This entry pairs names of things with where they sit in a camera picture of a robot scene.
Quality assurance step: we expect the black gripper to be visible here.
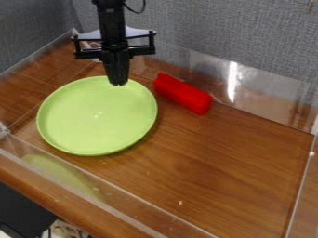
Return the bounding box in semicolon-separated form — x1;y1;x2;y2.
70;26;156;86

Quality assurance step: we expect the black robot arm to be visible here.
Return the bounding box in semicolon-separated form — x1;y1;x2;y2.
72;0;156;86

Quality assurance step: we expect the green round plate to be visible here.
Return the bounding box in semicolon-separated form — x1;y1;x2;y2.
36;76;157;156

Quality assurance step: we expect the white power strip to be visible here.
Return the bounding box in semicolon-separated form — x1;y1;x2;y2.
41;219;90;238

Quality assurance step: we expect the clear acrylic corner bracket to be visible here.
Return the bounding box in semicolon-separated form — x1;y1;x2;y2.
70;27;117;63

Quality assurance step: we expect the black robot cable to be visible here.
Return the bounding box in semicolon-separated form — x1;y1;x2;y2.
122;0;148;15

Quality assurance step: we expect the clear acrylic enclosure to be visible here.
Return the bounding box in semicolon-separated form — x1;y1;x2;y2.
0;36;318;238

